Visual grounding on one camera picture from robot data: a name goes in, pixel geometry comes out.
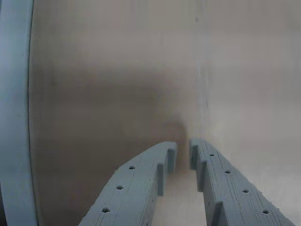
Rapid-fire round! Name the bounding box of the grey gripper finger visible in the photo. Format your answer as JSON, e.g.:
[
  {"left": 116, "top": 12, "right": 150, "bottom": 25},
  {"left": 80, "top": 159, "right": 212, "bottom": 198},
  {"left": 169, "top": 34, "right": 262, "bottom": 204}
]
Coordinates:
[
  {"left": 77, "top": 140, "right": 178, "bottom": 226},
  {"left": 189, "top": 137, "right": 297, "bottom": 226}
]

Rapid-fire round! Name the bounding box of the white table rim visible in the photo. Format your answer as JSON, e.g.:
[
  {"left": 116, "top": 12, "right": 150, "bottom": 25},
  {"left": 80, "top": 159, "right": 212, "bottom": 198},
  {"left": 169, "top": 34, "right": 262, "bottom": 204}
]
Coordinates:
[{"left": 0, "top": 0, "right": 40, "bottom": 226}]

